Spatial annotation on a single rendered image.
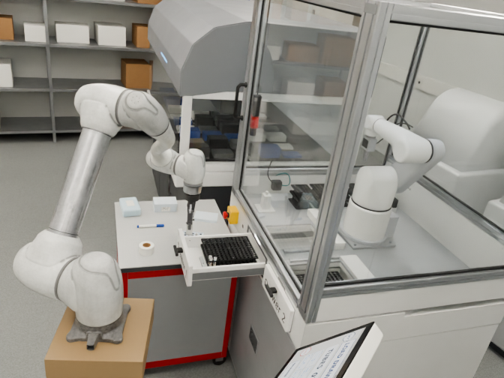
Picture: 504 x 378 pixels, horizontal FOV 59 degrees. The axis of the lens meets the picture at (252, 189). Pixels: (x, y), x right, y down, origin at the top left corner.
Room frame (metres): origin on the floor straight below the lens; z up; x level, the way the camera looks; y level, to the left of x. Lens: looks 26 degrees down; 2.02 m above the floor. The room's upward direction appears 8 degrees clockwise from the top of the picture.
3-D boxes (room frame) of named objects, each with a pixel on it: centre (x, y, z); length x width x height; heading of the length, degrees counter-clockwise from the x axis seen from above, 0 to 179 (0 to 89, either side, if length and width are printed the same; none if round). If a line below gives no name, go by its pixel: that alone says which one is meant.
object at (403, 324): (1.85, -0.51, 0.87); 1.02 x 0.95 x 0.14; 21
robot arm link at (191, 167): (1.89, 0.29, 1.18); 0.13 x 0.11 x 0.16; 73
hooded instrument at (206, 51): (3.45, 0.22, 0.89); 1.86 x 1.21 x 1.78; 21
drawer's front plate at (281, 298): (1.42, -0.16, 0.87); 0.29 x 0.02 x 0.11; 21
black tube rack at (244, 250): (1.67, 0.06, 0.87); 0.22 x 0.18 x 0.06; 111
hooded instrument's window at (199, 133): (3.44, 0.24, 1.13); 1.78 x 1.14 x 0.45; 21
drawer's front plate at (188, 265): (1.60, 0.25, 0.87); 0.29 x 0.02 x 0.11; 21
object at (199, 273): (1.67, 0.06, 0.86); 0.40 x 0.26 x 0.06; 111
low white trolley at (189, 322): (1.99, 0.38, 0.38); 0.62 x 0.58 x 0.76; 21
